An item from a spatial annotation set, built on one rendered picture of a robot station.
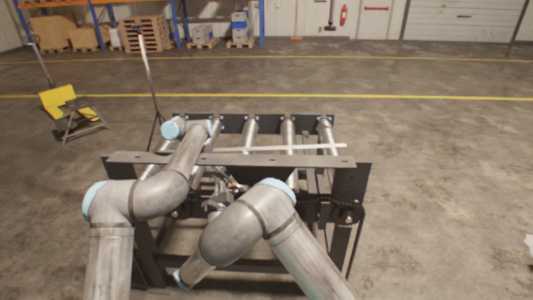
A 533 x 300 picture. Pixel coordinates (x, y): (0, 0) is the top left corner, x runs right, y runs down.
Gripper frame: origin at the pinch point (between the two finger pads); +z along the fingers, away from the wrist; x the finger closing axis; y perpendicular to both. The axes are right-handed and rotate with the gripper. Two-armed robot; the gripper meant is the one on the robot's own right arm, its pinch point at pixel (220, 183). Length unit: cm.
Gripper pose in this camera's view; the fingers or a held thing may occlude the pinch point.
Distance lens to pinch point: 131.6
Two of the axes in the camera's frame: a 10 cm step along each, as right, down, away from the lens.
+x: 8.6, -4.2, -3.0
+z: -0.8, -6.8, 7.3
